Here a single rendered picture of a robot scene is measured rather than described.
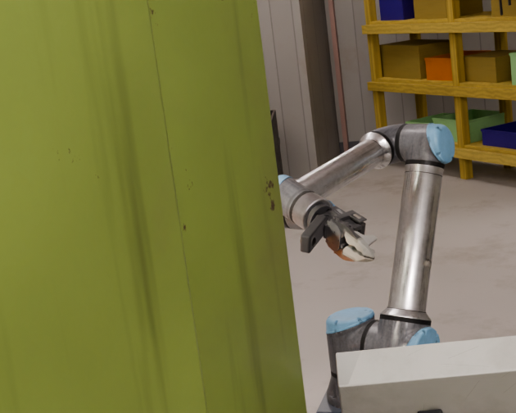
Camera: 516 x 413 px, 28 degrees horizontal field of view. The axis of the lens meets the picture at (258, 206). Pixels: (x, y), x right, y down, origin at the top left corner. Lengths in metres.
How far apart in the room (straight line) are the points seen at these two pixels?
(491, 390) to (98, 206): 1.02
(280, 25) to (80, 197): 8.34
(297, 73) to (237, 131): 7.85
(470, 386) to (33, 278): 1.06
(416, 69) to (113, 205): 8.15
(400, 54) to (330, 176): 6.55
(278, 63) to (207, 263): 7.99
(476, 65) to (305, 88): 1.66
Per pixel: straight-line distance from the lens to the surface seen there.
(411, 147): 3.06
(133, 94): 1.15
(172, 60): 1.41
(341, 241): 2.40
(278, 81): 9.44
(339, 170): 2.90
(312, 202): 2.46
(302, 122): 9.44
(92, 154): 1.09
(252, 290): 1.59
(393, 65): 9.51
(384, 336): 3.00
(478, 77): 8.59
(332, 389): 3.17
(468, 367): 1.89
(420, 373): 1.88
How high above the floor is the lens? 1.89
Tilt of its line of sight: 13 degrees down
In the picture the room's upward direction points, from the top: 7 degrees counter-clockwise
